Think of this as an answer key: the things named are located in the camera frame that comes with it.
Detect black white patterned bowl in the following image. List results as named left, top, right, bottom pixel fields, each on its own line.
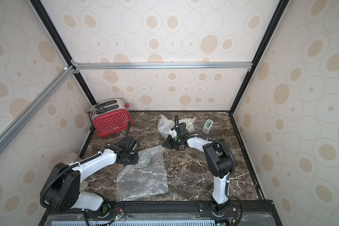
left=136, top=153, right=152, bottom=169

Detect bubble wrap sheet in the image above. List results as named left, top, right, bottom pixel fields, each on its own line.
left=157, top=115, right=175, bottom=139
left=115, top=145, right=169, bottom=202
left=183, top=117, right=197, bottom=134

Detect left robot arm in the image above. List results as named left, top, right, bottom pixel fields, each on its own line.
left=40, top=137, right=139, bottom=217

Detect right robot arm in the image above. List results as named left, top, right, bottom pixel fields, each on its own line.
left=163, top=121, right=236, bottom=215

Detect red silver toaster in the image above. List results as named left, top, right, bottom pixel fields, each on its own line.
left=89, top=98, right=134, bottom=137

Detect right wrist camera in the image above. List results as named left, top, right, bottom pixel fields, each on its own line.
left=170, top=127, right=178, bottom=138

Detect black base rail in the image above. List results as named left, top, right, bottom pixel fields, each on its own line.
left=39, top=200, right=282, bottom=226

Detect horizontal aluminium rail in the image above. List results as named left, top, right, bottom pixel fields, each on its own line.
left=74, top=62, right=252, bottom=70

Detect left diagonal aluminium rail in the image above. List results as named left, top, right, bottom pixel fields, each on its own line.
left=0, top=66, right=74, bottom=154

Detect black right frame post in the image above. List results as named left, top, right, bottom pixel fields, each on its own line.
left=229, top=0, right=290, bottom=115

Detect black frame post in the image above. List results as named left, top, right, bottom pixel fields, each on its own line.
left=229, top=0, right=290, bottom=115
left=30, top=0, right=97, bottom=105

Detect black left frame post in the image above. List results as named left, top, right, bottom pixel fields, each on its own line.
left=30, top=0, right=97, bottom=105

